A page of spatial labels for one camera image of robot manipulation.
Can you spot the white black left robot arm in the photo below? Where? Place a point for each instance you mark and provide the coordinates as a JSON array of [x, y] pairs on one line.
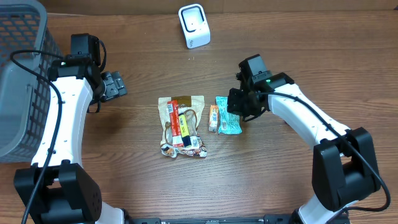
[[56, 188]]

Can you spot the white barcode scanner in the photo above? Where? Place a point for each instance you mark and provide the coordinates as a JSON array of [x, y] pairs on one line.
[[194, 25]]

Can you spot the red snack bar packet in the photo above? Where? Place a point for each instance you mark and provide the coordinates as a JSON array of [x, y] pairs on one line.
[[172, 107]]

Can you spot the orange tissue packet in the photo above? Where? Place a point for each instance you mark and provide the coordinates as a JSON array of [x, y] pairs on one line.
[[213, 118]]

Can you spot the teal tissue packet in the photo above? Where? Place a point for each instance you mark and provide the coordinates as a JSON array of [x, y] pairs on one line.
[[229, 123]]

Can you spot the yellow black marker pen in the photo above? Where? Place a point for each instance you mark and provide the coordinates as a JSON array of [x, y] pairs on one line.
[[184, 130]]

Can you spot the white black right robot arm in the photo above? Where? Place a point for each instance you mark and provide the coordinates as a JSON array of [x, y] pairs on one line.
[[344, 166]]

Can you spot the grey plastic basket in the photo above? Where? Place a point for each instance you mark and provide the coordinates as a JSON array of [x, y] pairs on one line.
[[24, 99]]

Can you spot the beige snack pouch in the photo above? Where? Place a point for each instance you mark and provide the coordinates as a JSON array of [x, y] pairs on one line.
[[192, 107]]

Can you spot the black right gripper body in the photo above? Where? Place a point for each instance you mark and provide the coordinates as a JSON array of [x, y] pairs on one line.
[[242, 104]]

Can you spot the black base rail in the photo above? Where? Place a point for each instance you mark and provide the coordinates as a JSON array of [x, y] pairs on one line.
[[217, 221]]

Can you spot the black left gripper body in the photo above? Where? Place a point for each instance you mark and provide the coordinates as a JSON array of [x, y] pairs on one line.
[[113, 86]]

